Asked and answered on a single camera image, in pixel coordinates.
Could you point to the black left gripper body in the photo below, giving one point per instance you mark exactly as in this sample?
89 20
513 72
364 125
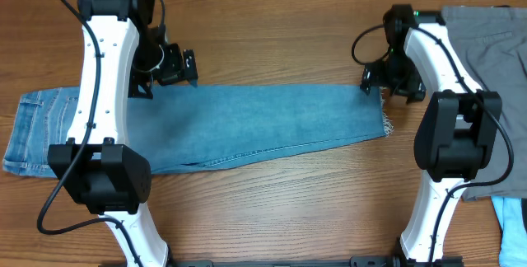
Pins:
165 66

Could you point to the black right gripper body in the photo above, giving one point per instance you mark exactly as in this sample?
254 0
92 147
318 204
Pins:
375 77

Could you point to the blue denim jeans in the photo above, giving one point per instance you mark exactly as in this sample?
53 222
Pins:
185 129

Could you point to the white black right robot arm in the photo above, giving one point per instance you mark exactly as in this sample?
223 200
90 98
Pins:
455 139

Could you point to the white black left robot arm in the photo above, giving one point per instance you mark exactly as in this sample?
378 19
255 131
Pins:
124 56

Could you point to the light blue garment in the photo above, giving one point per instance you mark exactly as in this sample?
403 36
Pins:
511 215

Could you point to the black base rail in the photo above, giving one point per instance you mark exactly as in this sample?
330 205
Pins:
280 263

